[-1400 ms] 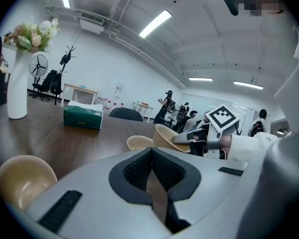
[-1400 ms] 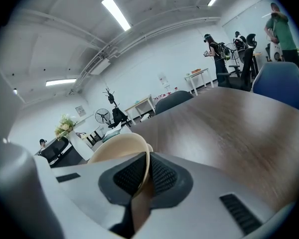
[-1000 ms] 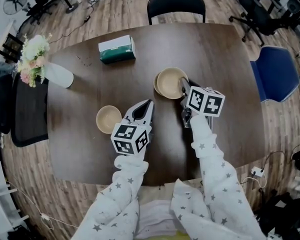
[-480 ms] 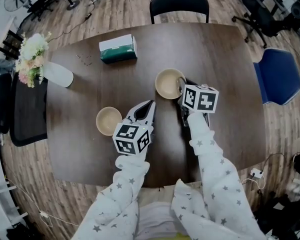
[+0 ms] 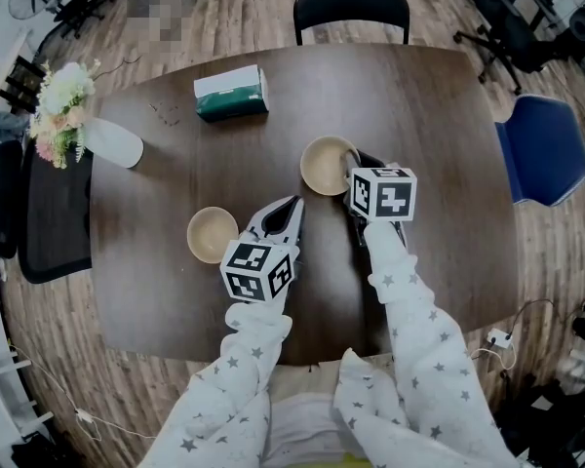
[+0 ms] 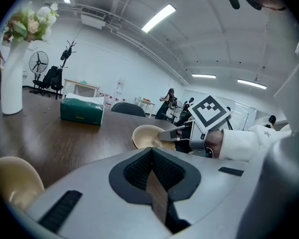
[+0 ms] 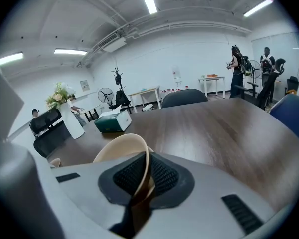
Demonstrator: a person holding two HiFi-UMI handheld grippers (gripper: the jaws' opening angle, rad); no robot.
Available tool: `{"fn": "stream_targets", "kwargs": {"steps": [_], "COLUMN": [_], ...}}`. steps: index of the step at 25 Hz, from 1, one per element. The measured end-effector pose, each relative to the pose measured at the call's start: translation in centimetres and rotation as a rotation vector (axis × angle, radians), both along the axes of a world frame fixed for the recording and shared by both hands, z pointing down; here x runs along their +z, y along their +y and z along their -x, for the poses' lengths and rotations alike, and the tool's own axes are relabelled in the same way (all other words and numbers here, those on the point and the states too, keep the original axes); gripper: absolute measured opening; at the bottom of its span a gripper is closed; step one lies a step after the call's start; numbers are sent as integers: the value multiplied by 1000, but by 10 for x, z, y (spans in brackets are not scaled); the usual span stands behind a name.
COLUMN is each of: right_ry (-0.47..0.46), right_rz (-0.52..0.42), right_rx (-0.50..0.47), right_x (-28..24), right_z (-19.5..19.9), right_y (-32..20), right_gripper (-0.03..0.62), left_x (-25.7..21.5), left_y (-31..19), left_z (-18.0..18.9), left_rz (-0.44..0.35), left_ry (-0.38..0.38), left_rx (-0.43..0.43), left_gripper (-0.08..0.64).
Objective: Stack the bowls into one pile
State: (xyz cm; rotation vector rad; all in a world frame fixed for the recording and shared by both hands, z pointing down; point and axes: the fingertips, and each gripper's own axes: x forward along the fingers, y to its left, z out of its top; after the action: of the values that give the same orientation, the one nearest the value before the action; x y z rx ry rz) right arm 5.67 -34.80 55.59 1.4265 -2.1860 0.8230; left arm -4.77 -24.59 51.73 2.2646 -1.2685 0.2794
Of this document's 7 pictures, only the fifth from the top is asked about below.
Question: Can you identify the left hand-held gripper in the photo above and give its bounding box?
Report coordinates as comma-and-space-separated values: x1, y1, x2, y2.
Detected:
218, 195, 307, 305

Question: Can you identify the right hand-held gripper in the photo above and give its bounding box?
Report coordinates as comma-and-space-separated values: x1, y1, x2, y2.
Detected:
341, 147, 418, 249

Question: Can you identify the large beige bowl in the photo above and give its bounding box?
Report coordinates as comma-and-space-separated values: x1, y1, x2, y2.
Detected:
299, 136, 363, 197

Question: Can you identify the small beige bowl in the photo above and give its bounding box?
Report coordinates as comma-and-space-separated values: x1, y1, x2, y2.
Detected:
186, 206, 240, 265

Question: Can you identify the person's left forearm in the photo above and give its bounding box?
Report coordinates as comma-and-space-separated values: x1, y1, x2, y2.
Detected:
136, 300, 294, 468

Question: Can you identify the person's right forearm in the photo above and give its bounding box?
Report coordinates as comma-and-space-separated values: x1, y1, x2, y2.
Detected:
363, 220, 532, 468

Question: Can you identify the green and white tissue box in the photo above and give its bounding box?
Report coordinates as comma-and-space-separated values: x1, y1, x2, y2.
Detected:
192, 63, 271, 124

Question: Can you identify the black folding chair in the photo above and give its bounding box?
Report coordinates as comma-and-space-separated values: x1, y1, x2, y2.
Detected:
292, 0, 412, 47

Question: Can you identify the blue chair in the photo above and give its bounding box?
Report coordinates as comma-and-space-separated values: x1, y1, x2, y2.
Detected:
493, 93, 585, 209

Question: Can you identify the white vase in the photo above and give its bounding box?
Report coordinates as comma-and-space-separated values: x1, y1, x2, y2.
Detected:
83, 117, 145, 170

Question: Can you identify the black swivel office chair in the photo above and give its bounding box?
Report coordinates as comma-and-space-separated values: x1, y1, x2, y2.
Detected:
453, 0, 569, 98

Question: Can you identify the person's white clothing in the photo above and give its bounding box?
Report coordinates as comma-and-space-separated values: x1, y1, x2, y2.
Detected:
261, 347, 410, 468

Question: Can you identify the white power strip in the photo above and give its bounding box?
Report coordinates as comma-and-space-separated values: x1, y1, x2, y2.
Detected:
486, 327, 516, 349

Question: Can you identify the pastel flower bouquet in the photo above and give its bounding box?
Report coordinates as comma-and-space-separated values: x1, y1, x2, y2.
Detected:
27, 58, 102, 171

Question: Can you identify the black mesh office chair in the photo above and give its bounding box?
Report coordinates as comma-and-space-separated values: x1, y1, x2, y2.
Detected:
0, 138, 25, 260

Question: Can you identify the power strip cable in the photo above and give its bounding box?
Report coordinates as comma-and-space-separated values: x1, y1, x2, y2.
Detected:
470, 297, 557, 384

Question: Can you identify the white floor cable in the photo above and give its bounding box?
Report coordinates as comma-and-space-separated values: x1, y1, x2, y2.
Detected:
7, 343, 160, 443

